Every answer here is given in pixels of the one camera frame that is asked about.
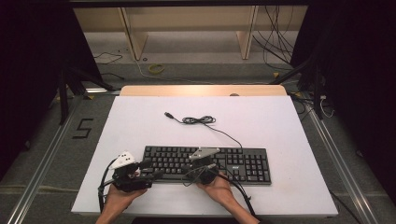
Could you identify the light wooden table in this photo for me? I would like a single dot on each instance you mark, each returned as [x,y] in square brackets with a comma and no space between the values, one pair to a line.
[186,90]

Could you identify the white table cover board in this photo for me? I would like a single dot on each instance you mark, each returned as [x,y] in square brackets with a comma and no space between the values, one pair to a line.
[264,124]

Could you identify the black curtain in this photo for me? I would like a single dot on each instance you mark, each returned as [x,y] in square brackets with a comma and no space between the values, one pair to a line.
[31,62]
[358,77]

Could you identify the person's left hand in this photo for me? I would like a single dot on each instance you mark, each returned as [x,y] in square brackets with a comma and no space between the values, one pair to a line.
[120,200]

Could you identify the yellow tape roll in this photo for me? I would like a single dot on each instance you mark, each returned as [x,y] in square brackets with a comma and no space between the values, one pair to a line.
[155,69]

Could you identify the person's right hand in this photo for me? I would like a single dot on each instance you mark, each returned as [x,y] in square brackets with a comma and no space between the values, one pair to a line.
[218,191]

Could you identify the black metal stand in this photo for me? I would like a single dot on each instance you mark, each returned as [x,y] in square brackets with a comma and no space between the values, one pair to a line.
[63,99]
[317,93]

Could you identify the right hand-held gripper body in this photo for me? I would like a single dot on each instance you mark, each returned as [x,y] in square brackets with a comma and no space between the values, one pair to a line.
[205,172]

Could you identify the black keyboard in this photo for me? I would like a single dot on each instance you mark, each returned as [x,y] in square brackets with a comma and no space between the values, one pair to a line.
[243,163]

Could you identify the aluminium floor rail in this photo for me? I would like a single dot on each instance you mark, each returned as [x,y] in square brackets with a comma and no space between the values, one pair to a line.
[345,174]
[40,174]

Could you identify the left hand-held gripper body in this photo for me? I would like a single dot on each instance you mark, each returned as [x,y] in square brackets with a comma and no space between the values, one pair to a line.
[129,183]

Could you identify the light wooden shelf unit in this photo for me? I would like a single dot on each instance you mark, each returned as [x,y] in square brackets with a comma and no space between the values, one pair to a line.
[186,18]

